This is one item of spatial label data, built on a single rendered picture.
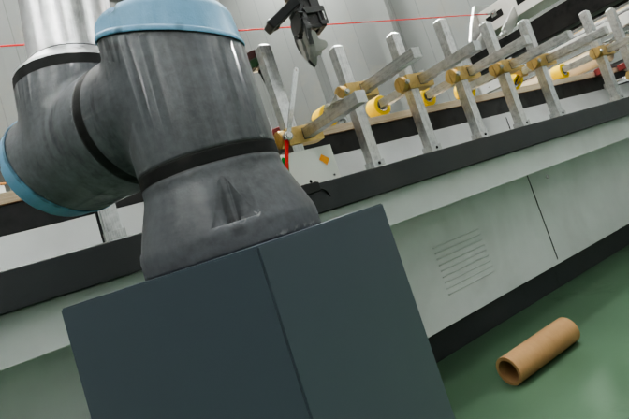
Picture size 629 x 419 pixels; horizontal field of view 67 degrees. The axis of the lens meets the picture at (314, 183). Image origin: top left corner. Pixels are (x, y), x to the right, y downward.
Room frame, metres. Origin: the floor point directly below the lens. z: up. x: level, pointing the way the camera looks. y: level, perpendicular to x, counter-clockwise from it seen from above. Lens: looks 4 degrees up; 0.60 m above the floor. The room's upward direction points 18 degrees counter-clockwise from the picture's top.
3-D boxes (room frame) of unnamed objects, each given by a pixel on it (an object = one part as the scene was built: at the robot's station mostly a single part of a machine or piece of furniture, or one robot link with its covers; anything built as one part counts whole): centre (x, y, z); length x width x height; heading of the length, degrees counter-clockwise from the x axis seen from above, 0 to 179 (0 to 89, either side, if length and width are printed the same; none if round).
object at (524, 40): (1.70, -0.66, 0.95); 0.50 x 0.04 x 0.04; 31
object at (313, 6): (1.26, -0.12, 1.15); 0.09 x 0.08 x 0.12; 112
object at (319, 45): (1.24, -0.12, 1.05); 0.06 x 0.03 x 0.09; 112
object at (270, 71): (1.31, 0.02, 0.89); 0.03 x 0.03 x 0.48; 31
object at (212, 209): (0.51, 0.10, 0.65); 0.19 x 0.19 x 0.10
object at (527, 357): (1.45, -0.48, 0.04); 0.30 x 0.08 x 0.08; 121
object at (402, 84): (1.58, -0.43, 0.95); 0.13 x 0.06 x 0.05; 121
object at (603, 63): (2.22, -1.47, 0.92); 0.03 x 0.03 x 0.48; 31
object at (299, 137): (1.32, 0.00, 0.85); 0.13 x 0.06 x 0.05; 121
